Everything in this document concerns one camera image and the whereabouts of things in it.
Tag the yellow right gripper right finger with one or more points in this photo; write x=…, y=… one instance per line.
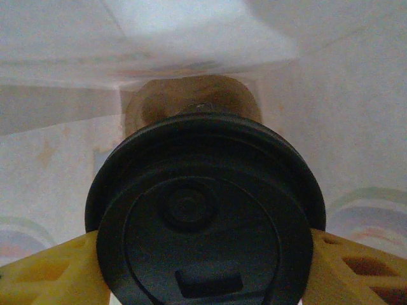
x=349, y=279

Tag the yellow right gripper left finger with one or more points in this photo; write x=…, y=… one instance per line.
x=47, y=276

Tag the black plastic cup lid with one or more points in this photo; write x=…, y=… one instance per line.
x=206, y=238

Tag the white smiley paper bag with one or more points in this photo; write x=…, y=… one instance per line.
x=349, y=127

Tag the brown cardboard cup carrier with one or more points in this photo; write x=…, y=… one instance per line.
x=152, y=105

